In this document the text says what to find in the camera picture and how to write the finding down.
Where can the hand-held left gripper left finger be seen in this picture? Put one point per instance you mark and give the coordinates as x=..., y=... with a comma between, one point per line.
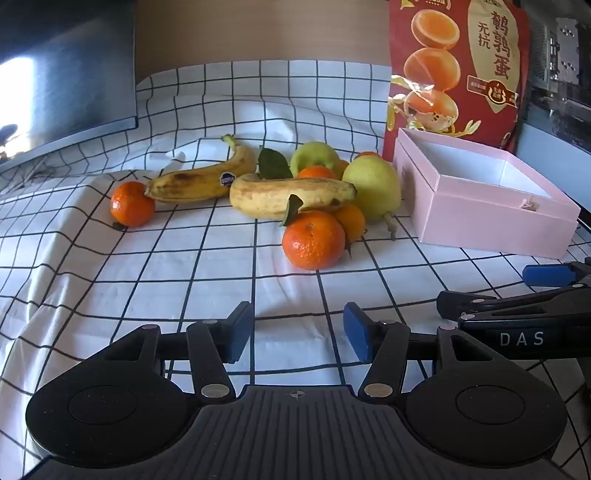
x=240, y=330

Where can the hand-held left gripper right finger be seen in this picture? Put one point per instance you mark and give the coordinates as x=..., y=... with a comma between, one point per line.
x=356, y=330

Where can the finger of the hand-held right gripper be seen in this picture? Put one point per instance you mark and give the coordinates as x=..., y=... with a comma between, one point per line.
x=547, y=274
x=466, y=304

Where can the pink cardboard box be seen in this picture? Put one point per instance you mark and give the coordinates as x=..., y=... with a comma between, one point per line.
x=485, y=217

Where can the large mandarin with leaf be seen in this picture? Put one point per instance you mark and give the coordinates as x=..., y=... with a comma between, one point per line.
x=314, y=242

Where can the small orange mandarin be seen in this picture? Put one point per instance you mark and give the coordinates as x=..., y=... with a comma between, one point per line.
x=353, y=221
x=344, y=168

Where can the plain yellow banana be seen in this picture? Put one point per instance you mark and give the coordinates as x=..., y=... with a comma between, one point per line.
x=277, y=194

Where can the yellow-green pear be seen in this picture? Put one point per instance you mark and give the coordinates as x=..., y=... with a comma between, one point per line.
x=374, y=189

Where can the banana with sticker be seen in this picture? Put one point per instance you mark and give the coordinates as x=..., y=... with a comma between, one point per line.
x=194, y=184

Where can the green apple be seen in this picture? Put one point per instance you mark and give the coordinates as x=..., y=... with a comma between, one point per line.
x=314, y=154

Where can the grey flat panel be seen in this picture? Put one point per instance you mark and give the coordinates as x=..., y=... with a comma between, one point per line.
x=563, y=170

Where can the white black checked tablecloth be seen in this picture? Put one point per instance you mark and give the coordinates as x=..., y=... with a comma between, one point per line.
x=138, y=277

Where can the dark green leaf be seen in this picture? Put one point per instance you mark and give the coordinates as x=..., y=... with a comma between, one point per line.
x=274, y=164

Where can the metal computer chassis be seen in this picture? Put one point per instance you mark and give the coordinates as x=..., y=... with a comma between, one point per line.
x=558, y=46

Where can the red printed bag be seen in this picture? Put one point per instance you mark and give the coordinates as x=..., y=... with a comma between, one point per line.
x=397, y=46

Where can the brown cardboard panel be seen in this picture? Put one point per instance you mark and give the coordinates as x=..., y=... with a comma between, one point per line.
x=254, y=32

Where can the dark monitor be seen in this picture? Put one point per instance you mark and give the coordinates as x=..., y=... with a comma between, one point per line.
x=69, y=69

